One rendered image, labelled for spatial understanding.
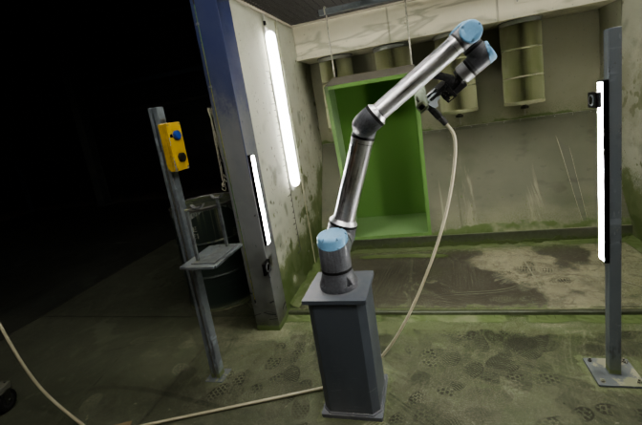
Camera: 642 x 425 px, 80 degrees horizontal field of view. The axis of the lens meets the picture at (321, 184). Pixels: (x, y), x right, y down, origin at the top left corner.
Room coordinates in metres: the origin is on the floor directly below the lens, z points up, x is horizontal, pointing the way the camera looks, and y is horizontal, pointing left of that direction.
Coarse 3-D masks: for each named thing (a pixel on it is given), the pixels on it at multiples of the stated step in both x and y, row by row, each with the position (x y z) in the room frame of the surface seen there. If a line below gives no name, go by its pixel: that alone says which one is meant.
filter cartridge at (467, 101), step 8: (448, 32) 3.50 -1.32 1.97; (440, 40) 3.56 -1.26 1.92; (464, 56) 3.48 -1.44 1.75; (456, 64) 3.51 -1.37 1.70; (448, 72) 3.51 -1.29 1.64; (440, 80) 3.60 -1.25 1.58; (472, 80) 3.50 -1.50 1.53; (464, 88) 3.47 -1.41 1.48; (472, 88) 3.49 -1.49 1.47; (440, 96) 3.62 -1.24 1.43; (456, 96) 3.51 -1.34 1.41; (464, 96) 3.47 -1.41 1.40; (472, 96) 3.48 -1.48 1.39; (440, 104) 3.65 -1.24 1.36; (448, 104) 3.53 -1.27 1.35; (456, 104) 3.49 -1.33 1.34; (464, 104) 3.46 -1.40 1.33; (472, 104) 3.48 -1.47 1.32; (448, 112) 3.53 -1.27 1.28; (456, 112) 3.48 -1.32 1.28; (464, 112) 3.46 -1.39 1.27
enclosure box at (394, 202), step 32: (352, 96) 2.92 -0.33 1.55; (352, 128) 2.98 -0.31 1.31; (384, 128) 2.92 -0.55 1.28; (416, 128) 2.87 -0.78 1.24; (384, 160) 2.98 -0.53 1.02; (416, 160) 2.93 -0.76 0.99; (384, 192) 3.05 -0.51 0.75; (416, 192) 2.99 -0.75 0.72; (384, 224) 2.95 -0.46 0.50; (416, 224) 2.86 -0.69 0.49
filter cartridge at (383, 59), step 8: (376, 48) 3.71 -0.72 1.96; (384, 48) 3.66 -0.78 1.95; (392, 48) 3.66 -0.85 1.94; (400, 48) 3.65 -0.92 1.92; (408, 48) 3.73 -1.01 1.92; (376, 56) 3.76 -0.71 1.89; (384, 56) 3.69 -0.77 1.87; (392, 56) 3.65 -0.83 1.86; (400, 56) 3.65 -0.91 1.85; (408, 56) 3.70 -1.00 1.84; (376, 64) 3.78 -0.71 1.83; (384, 64) 3.69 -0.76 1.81; (392, 64) 3.66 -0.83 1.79; (400, 64) 3.66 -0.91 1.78; (408, 64) 3.69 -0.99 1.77
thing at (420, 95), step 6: (420, 90) 1.85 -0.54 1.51; (420, 96) 1.78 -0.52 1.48; (426, 96) 1.84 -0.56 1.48; (420, 102) 1.73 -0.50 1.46; (426, 102) 1.74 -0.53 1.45; (426, 108) 1.74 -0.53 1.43; (432, 108) 1.84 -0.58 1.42; (432, 114) 1.85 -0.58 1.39; (438, 114) 1.84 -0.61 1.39; (444, 120) 1.86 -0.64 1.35
